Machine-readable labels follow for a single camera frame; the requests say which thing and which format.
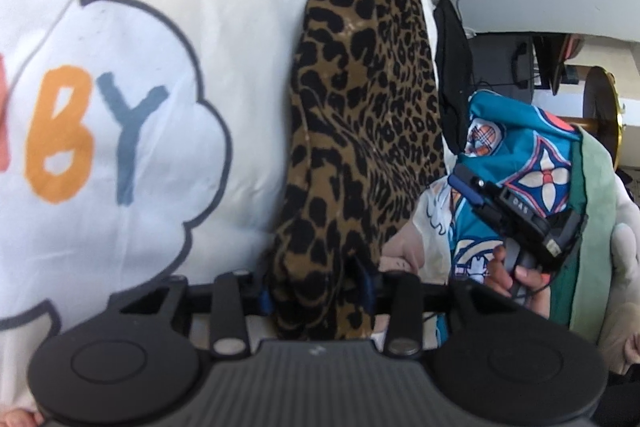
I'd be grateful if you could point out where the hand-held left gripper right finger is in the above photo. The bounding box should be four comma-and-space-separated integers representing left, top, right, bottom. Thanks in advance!
356, 264, 506, 356

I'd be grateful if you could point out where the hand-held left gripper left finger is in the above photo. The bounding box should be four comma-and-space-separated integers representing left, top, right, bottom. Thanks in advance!
117, 271, 275, 356

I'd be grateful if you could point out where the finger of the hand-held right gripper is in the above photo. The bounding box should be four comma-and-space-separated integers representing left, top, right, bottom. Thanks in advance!
446, 174, 488, 208

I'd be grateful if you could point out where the leopard print garment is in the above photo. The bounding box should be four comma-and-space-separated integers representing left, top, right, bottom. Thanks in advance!
270, 0, 446, 343

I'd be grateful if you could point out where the person's right hand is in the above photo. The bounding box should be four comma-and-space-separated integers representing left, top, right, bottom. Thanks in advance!
484, 246, 554, 319

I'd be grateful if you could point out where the teal printed cloth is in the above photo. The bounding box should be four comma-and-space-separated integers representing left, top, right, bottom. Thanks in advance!
437, 89, 583, 343

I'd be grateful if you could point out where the folded black garment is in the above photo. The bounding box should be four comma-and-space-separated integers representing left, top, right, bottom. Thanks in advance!
432, 0, 473, 155

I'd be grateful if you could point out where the gold rimmed round table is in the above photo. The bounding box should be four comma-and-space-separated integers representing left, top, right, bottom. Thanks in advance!
582, 66, 626, 170

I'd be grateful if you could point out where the black furniture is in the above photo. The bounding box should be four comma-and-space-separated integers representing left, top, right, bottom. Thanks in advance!
514, 34, 583, 95

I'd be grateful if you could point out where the bear print bed sheet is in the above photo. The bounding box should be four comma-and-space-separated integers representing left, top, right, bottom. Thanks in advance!
0, 0, 453, 413

